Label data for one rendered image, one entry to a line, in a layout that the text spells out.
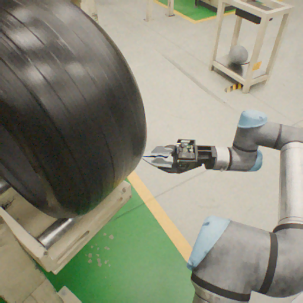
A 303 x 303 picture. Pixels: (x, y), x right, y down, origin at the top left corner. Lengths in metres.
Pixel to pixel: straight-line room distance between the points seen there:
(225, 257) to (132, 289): 1.23
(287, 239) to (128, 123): 0.39
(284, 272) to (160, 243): 1.33
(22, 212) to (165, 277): 0.97
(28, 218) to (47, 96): 0.62
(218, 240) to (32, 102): 0.41
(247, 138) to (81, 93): 0.49
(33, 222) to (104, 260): 0.84
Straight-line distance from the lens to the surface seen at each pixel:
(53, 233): 0.87
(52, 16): 0.63
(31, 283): 1.11
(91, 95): 0.56
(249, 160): 0.87
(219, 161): 0.84
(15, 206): 1.12
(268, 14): 2.78
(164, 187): 2.06
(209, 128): 2.57
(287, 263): 0.57
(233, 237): 0.55
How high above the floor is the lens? 1.65
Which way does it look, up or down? 45 degrees down
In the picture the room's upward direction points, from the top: straight up
